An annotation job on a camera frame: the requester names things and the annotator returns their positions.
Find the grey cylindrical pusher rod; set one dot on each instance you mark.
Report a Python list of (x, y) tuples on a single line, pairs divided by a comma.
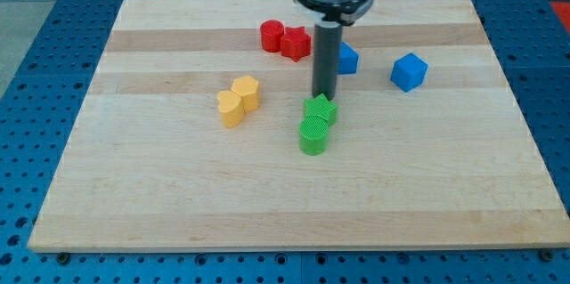
[(327, 38)]

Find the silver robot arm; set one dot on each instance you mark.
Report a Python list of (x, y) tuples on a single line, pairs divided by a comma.
[(329, 18)]

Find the wooden board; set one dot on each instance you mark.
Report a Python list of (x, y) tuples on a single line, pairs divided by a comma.
[(149, 167)]

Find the green cylinder block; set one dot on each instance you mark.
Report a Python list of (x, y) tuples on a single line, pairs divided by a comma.
[(313, 135)]

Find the red cylinder block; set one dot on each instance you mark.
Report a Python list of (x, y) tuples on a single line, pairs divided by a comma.
[(271, 32)]

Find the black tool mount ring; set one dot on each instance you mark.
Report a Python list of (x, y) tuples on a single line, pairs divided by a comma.
[(345, 14)]

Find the red star block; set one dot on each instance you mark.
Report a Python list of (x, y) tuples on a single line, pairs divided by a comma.
[(295, 43)]

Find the yellow hexagon block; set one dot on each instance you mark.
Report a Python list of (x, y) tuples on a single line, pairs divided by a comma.
[(249, 89)]

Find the blue triangle block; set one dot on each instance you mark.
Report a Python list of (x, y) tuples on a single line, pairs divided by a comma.
[(348, 60)]

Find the green star block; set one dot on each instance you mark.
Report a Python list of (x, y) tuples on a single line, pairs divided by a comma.
[(321, 107)]

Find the blue cube block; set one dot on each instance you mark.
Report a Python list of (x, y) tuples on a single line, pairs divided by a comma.
[(409, 72)]

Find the yellow heart block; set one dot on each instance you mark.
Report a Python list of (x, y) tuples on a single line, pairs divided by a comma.
[(230, 107)]

